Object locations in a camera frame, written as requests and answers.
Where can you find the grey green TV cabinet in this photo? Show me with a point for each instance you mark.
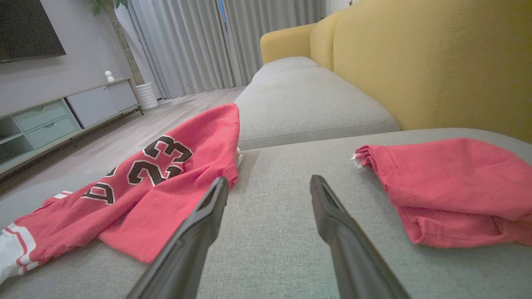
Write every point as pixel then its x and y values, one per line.
pixel 95 104

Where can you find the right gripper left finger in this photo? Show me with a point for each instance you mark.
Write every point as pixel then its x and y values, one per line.
pixel 183 257

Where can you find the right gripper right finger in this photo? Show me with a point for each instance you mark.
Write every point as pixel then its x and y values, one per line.
pixel 353 261

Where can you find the black flat television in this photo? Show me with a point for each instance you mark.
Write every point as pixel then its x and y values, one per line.
pixel 25 29

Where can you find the large grey sofa seat cushion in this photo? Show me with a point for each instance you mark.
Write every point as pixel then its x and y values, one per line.
pixel 274 216

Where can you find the red shorts with elastic waist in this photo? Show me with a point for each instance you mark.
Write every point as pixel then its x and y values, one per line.
pixel 449 187

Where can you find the narrow yellow sofa back cushion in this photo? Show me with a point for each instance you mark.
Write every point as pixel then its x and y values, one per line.
pixel 324 37

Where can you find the indoor tree plant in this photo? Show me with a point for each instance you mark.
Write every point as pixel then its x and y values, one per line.
pixel 124 45

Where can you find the small white figurine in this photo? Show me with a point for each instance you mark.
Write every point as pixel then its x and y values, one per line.
pixel 109 76

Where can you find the white ribbed plant pot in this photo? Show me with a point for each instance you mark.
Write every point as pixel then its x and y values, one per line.
pixel 147 95

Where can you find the grey curtain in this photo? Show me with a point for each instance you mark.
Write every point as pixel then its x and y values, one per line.
pixel 270 20
pixel 183 45

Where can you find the red jersey with white trim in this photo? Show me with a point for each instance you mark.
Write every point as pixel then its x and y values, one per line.
pixel 137 207

